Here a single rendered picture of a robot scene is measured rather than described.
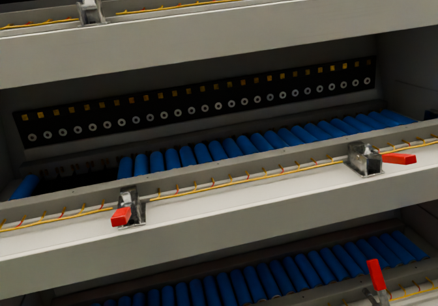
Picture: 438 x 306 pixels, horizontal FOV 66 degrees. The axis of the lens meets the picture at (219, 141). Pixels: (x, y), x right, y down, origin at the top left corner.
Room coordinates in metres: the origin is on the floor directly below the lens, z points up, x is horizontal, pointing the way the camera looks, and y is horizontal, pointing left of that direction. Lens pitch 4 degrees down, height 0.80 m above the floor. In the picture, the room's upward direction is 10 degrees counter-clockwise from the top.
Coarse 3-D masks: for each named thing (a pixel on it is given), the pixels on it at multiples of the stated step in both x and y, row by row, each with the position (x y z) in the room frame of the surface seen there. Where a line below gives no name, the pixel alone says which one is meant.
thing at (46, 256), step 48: (336, 96) 0.54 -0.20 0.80; (432, 96) 0.48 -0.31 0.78; (96, 144) 0.49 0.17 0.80; (0, 192) 0.44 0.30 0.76; (240, 192) 0.37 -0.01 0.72; (288, 192) 0.36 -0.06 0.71; (336, 192) 0.36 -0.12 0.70; (384, 192) 0.37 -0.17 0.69; (432, 192) 0.38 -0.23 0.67; (0, 240) 0.34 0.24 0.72; (48, 240) 0.33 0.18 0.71; (96, 240) 0.32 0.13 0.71; (144, 240) 0.33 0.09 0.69; (192, 240) 0.34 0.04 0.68; (240, 240) 0.35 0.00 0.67; (0, 288) 0.32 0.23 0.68; (48, 288) 0.33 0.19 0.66
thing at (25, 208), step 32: (384, 128) 0.43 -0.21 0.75; (416, 128) 0.42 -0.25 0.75; (224, 160) 0.40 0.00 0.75; (256, 160) 0.39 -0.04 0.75; (288, 160) 0.40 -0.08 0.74; (320, 160) 0.41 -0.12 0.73; (64, 192) 0.37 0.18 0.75; (96, 192) 0.37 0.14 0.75; (160, 192) 0.38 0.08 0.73; (192, 192) 0.37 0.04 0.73; (0, 224) 0.35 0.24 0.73; (32, 224) 0.35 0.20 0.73
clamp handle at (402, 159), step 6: (366, 150) 0.38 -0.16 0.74; (366, 156) 0.37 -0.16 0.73; (372, 156) 0.36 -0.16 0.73; (378, 156) 0.35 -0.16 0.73; (384, 156) 0.34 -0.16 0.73; (390, 156) 0.33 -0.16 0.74; (396, 156) 0.32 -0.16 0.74; (402, 156) 0.31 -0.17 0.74; (408, 156) 0.31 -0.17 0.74; (414, 156) 0.31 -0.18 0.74; (384, 162) 0.34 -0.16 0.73; (390, 162) 0.33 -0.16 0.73; (396, 162) 0.32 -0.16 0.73; (402, 162) 0.31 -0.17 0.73; (408, 162) 0.31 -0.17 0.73; (414, 162) 0.31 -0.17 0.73
